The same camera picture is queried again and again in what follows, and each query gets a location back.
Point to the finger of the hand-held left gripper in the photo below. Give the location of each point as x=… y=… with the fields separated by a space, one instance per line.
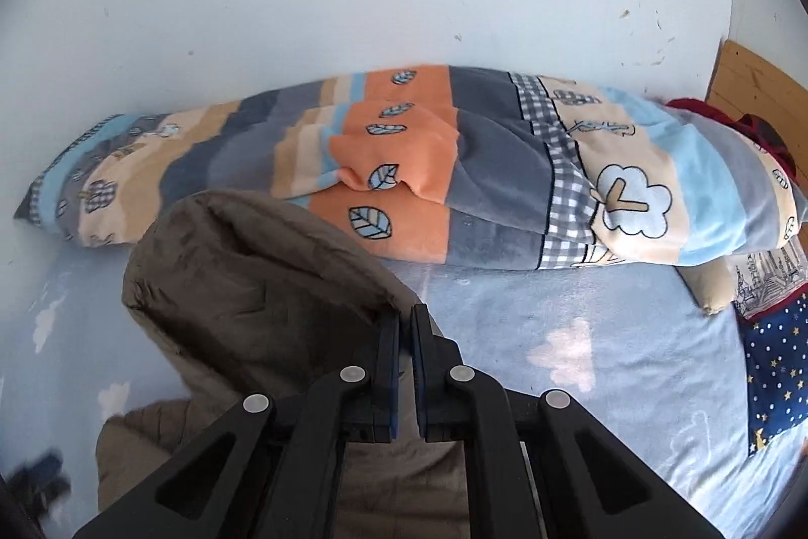
x=41 y=476

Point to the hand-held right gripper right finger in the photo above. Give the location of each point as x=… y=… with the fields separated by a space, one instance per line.
x=420 y=387

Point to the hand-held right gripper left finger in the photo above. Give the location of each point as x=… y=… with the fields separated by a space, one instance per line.
x=392 y=387

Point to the brown puffer jacket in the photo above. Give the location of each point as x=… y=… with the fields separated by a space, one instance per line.
x=252 y=293

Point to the light blue cloud-print bed sheet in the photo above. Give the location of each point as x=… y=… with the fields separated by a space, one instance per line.
x=568 y=324

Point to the patchwork cartoon-print quilt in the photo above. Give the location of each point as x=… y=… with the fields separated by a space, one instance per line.
x=492 y=166

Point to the beige pillow with drawing print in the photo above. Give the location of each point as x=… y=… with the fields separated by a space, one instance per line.
x=764 y=280

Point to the navy star-print pillow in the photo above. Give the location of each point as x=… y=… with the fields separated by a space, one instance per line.
x=779 y=362

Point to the red cloth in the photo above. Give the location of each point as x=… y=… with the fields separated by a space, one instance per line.
x=694 y=106

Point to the wooden headboard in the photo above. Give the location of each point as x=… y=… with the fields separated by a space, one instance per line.
x=757 y=78

